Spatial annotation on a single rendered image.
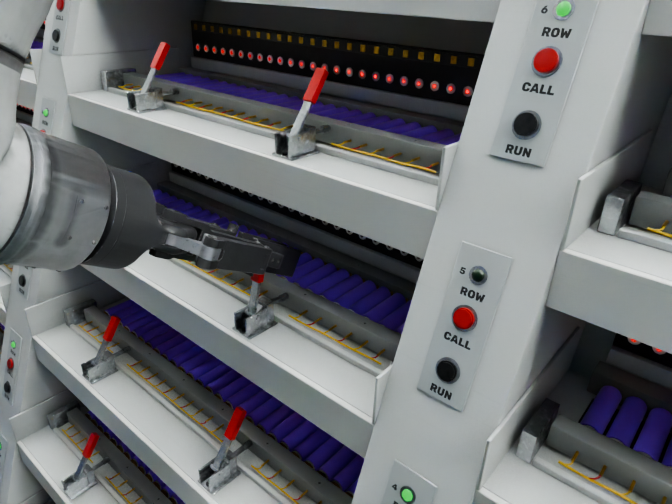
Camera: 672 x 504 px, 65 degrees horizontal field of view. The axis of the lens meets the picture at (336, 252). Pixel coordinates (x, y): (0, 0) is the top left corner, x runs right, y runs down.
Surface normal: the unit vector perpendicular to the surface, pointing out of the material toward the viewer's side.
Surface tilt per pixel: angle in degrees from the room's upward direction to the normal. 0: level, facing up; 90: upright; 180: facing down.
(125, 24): 90
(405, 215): 109
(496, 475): 19
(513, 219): 90
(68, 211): 82
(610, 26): 90
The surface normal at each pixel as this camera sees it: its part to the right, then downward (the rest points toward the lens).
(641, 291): -0.65, 0.33
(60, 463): 0.04, -0.89
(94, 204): 0.76, 0.31
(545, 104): -0.60, 0.01
